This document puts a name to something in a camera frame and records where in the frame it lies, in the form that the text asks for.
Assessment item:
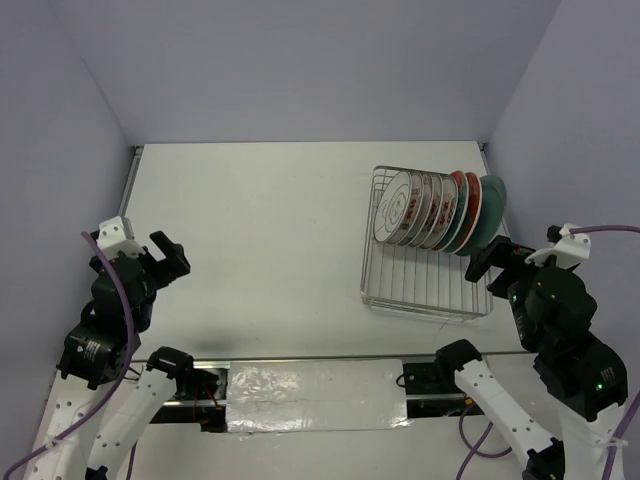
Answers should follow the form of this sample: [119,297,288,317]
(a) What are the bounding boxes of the teal green plate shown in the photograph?
[456,175,507,256]

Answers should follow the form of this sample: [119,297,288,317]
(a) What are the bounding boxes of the red teal floral plate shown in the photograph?
[433,170,469,252]
[445,173,482,254]

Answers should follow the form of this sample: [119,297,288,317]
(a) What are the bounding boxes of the white plate red characters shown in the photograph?
[420,174,458,249]

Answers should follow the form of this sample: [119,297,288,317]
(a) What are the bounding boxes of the green rim lettered plate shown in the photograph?
[399,172,433,246]

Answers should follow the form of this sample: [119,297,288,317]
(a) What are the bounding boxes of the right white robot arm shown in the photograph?
[434,231,629,479]

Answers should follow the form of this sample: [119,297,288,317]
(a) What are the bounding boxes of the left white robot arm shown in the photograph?
[28,217,196,479]

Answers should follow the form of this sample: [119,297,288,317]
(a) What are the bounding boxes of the white plate line drawing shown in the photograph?
[373,171,411,243]

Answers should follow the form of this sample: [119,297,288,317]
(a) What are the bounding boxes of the silver foil tape sheet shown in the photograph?
[226,359,410,433]

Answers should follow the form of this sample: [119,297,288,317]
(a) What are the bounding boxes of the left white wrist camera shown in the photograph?
[96,216,146,260]

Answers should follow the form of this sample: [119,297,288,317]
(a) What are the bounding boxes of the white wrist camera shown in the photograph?
[525,224,591,270]
[96,216,146,260]

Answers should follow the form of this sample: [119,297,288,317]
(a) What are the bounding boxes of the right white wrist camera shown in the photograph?
[525,224,591,270]

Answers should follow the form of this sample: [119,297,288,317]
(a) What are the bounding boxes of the wire dish rack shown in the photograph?
[360,165,494,322]

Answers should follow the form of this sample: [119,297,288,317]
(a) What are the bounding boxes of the black metal base rail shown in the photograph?
[144,356,471,434]

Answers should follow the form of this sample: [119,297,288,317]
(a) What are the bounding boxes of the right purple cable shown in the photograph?
[457,224,640,480]

